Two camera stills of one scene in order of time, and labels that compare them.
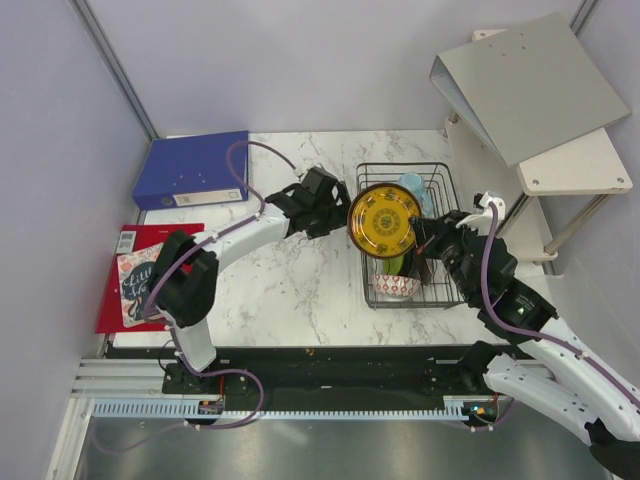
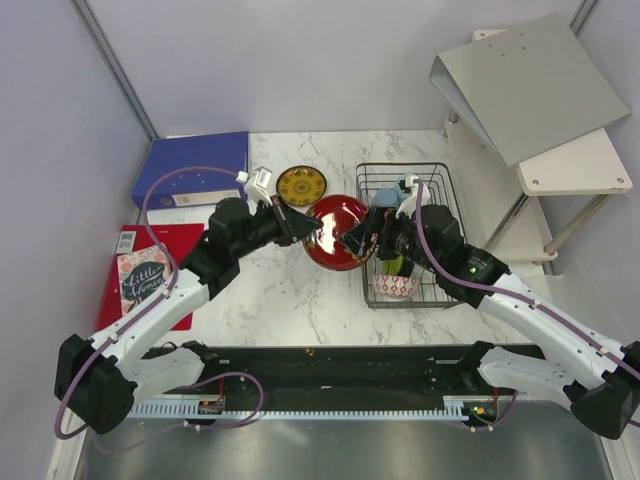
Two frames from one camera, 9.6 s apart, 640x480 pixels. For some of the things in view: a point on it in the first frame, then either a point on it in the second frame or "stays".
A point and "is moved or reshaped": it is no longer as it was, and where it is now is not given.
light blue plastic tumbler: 427,203 is moved or reshaped
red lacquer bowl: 424,272 is moved or reshaped
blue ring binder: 192,170 stays
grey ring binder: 529,89 stays
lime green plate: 393,266 stays
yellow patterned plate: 378,220 is moved or reshaped
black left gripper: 339,217 to 286,220
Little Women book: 135,273 stays
